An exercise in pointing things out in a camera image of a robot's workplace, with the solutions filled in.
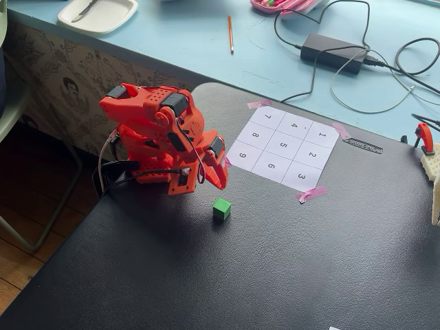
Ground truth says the black power adapter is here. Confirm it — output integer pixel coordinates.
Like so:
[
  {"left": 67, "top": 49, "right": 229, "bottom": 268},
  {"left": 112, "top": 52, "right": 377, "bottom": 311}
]
[{"left": 300, "top": 32, "right": 369, "bottom": 74}]

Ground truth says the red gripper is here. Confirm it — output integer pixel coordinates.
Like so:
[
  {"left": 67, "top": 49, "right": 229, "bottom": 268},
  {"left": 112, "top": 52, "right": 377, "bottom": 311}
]
[{"left": 197, "top": 129, "right": 229, "bottom": 190}]

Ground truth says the white numbered grid paper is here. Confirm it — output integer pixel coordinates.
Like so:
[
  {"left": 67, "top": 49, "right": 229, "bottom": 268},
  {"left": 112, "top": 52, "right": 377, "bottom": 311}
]
[{"left": 226, "top": 105, "right": 340, "bottom": 193}]

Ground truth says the thin black cable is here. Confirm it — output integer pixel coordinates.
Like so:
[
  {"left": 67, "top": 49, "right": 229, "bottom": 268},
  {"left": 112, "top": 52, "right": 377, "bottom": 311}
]
[{"left": 280, "top": 47, "right": 371, "bottom": 104}]

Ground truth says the thick black power cord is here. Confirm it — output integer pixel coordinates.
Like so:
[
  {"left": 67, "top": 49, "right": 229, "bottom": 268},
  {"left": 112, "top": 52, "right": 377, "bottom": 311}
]
[{"left": 364, "top": 36, "right": 440, "bottom": 96}]

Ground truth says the black table clamp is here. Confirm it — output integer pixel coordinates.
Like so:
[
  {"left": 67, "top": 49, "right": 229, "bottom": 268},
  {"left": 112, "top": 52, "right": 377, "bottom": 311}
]
[{"left": 91, "top": 159, "right": 140, "bottom": 201}]

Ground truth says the green cube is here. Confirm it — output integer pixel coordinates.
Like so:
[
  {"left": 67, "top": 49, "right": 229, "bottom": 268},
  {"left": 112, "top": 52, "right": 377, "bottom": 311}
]
[{"left": 212, "top": 197, "right": 232, "bottom": 222}]

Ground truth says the grey cable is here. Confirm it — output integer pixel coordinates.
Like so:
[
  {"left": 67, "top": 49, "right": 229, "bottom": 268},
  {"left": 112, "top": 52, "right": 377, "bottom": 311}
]
[{"left": 330, "top": 49, "right": 440, "bottom": 115}]

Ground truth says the red wrist camera housing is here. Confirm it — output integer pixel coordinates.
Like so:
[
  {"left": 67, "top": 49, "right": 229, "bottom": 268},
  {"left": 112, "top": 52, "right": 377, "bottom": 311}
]
[{"left": 167, "top": 162, "right": 199, "bottom": 196}]

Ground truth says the green metal chair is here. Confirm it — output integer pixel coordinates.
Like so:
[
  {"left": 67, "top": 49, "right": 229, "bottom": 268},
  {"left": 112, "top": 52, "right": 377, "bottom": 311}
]
[{"left": 0, "top": 0, "right": 84, "bottom": 252}]

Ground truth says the white rectangular tray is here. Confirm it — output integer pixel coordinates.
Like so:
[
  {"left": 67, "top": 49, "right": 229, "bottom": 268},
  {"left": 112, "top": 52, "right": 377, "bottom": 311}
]
[{"left": 56, "top": 0, "right": 139, "bottom": 34}]

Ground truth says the patterned beige tablecloth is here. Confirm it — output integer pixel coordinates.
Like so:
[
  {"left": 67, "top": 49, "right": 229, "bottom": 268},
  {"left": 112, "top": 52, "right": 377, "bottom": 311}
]
[{"left": 6, "top": 10, "right": 207, "bottom": 162}]

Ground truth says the white base cable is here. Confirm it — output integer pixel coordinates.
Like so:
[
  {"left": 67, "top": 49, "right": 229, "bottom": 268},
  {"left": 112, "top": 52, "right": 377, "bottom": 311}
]
[{"left": 97, "top": 132, "right": 120, "bottom": 193}]

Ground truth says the orange pencil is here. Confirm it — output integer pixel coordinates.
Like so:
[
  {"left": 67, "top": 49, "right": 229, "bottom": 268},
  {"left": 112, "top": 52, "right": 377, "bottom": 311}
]
[{"left": 226, "top": 14, "right": 235, "bottom": 54}]

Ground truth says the black looped adapter cable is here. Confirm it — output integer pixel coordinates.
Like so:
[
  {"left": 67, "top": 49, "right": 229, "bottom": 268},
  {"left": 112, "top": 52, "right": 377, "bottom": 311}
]
[{"left": 274, "top": 0, "right": 371, "bottom": 50}]

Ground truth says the black camera cable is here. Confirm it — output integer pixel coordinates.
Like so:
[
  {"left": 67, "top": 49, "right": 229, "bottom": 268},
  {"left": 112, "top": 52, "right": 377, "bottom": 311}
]
[{"left": 101, "top": 167, "right": 186, "bottom": 199}]

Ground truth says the red and black clamp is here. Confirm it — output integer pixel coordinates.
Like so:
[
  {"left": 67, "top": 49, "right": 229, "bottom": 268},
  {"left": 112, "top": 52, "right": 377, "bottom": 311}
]
[{"left": 413, "top": 121, "right": 436, "bottom": 155}]

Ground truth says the pink tray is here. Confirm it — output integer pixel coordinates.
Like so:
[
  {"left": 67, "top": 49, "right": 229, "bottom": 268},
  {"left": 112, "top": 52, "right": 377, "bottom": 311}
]
[{"left": 250, "top": 0, "right": 331, "bottom": 15}]

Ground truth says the white printed robot part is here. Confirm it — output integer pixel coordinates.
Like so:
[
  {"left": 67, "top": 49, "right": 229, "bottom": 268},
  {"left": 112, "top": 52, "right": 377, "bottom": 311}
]
[{"left": 421, "top": 142, "right": 440, "bottom": 227}]

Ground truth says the metal knife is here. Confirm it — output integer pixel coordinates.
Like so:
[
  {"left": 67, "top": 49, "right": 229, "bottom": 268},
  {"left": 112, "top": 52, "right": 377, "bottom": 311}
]
[{"left": 71, "top": 0, "right": 99, "bottom": 23}]

